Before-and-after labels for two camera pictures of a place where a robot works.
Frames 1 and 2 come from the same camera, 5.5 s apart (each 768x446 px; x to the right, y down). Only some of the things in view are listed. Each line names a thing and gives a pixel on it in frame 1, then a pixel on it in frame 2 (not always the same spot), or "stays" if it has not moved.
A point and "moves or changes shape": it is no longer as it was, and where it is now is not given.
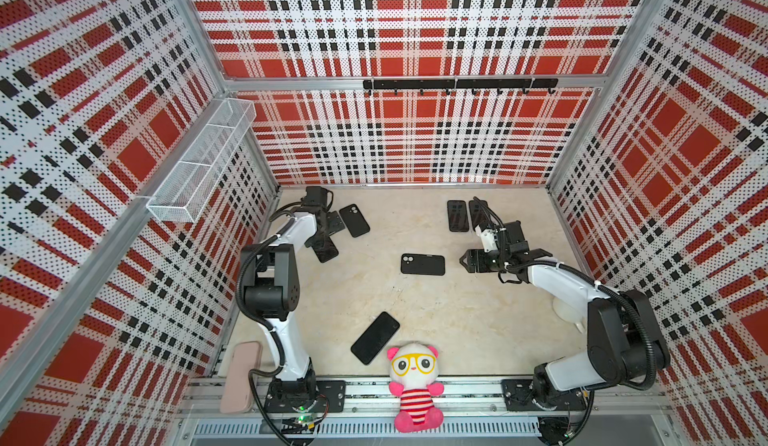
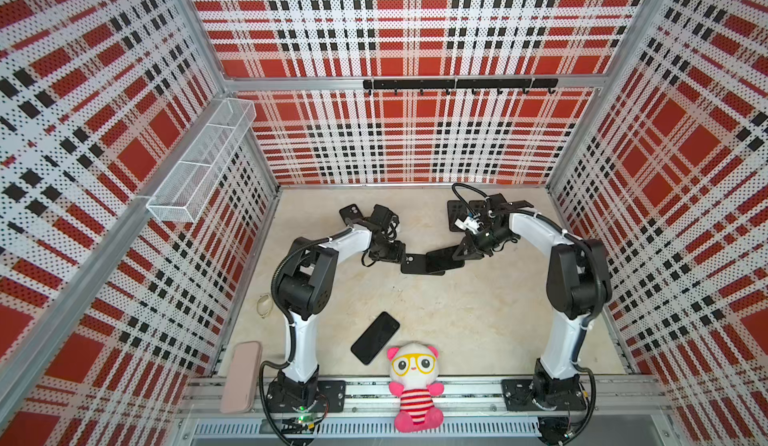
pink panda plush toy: x=414 y=367 stays
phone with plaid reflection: x=325 y=249 moves or changes shape
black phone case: x=422 y=264 stays
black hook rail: x=461 y=84 stays
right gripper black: x=475 y=256 -> x=474 y=243
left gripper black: x=315 y=237 -> x=396 y=256
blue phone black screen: x=375 y=338 stays
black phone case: x=457 y=215 stays
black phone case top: x=354 y=220 stays
